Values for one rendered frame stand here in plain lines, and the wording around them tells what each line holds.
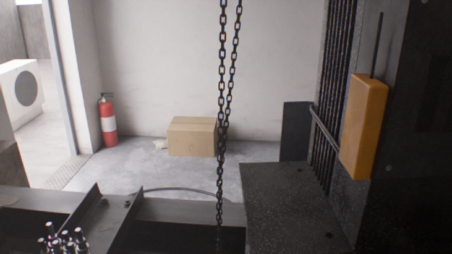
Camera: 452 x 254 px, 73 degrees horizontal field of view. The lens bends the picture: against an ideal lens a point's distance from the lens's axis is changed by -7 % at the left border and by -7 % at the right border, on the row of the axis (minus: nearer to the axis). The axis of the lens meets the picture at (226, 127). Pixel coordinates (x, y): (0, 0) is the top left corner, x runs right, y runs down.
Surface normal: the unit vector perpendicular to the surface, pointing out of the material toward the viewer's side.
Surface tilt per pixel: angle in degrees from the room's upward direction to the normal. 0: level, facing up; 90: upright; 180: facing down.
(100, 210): 0
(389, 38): 90
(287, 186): 0
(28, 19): 90
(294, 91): 90
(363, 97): 90
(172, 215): 0
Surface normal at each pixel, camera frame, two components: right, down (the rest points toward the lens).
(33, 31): -0.08, 0.41
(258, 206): 0.00, -0.91
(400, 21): -1.00, 0.02
